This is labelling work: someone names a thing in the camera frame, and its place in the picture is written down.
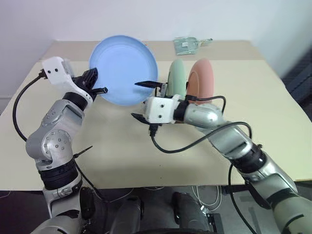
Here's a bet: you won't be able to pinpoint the black box under table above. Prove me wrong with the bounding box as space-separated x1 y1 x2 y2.
207 213 224 234

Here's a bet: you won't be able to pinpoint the black zip tie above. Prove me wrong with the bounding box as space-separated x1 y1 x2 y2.
73 145 94 159

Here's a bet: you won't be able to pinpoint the black right upper arm cable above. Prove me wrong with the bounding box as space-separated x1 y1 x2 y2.
228 163 259 234

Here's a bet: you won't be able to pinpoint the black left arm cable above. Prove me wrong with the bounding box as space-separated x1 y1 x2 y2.
13 69 48 142

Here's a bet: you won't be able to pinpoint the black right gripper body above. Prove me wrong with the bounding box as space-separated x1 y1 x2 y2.
142 82 170 124

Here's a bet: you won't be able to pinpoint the green plate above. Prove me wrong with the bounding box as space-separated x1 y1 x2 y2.
166 58 187 98

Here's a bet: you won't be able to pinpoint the short black right wrist cable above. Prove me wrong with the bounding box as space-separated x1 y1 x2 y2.
185 94 227 112

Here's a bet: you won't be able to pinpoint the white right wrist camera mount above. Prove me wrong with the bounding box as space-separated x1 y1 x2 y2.
144 94 182 124

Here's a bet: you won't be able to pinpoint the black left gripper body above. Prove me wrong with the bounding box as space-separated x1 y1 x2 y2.
72 67 100 96

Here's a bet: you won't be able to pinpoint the dark rounded shape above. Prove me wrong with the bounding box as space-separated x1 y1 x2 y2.
111 195 145 234
171 192 211 234

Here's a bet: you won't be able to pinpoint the blue plate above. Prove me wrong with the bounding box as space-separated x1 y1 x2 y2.
88 35 159 107

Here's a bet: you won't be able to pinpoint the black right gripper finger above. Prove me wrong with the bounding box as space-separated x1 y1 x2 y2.
131 112 148 124
135 80 163 89

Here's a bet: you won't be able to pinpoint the pink plate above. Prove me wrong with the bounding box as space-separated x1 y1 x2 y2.
186 58 216 106

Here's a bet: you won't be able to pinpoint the clear plastic bag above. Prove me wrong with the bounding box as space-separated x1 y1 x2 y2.
174 36 214 57

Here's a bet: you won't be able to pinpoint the dark object beside table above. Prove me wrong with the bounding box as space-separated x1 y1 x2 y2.
279 47 312 104

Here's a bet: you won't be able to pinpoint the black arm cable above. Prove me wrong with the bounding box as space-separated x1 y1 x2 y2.
228 163 259 234
13 69 48 142

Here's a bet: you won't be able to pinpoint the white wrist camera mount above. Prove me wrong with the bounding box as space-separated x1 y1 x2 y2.
144 94 182 124
40 56 95 105

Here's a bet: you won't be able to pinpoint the long black right wrist cable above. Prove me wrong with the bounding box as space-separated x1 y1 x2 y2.
148 121 253 154

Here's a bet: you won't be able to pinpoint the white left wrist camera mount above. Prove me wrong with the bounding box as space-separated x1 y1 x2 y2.
40 56 95 105

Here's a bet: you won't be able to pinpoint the white cables under table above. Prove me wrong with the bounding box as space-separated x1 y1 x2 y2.
191 185 224 213

